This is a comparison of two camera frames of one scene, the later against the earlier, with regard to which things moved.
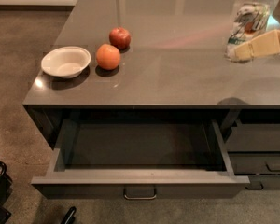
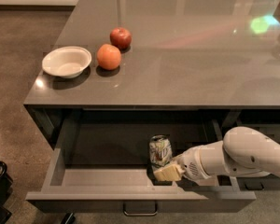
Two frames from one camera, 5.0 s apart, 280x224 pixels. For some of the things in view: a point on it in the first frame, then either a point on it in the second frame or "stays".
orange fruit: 107,56 stays
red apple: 119,37 stays
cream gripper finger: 273,43 to 170,173
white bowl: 65,62 stays
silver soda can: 250,22 to 161,151
